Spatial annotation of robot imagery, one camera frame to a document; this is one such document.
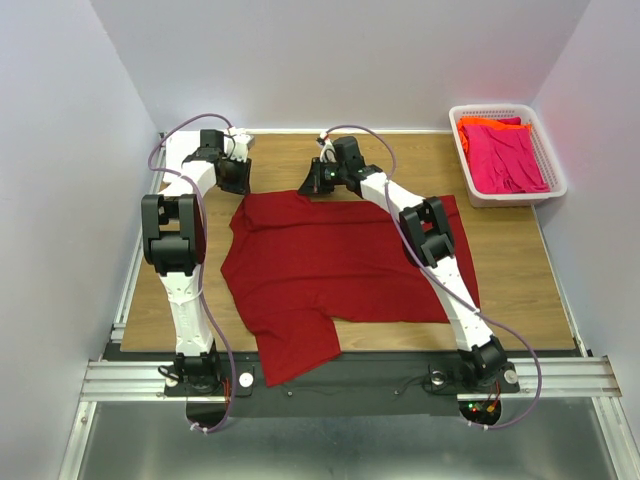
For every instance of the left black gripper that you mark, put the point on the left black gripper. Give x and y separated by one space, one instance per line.
242 185

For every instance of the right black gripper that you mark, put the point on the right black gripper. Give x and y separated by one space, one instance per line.
309 187

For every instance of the dark red t shirt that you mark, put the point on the dark red t shirt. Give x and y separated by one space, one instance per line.
296 264

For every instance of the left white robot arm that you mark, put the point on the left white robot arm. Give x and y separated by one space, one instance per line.
174 244

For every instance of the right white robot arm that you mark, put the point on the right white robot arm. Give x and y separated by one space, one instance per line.
428 242

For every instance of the folded white t shirt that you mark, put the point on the folded white t shirt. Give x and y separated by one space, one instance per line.
179 146

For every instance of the orange t shirt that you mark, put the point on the orange t shirt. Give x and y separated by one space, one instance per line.
510 123

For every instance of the pink t shirt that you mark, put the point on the pink t shirt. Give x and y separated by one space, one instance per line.
503 162

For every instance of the white plastic basket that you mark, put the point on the white plastic basket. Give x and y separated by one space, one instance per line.
545 157

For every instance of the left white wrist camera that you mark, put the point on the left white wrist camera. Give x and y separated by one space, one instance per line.
238 143

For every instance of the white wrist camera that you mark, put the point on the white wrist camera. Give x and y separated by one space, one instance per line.
327 150
238 143

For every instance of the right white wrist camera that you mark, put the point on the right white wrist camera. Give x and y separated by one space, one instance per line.
327 150

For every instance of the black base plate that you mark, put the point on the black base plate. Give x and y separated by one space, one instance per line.
363 384

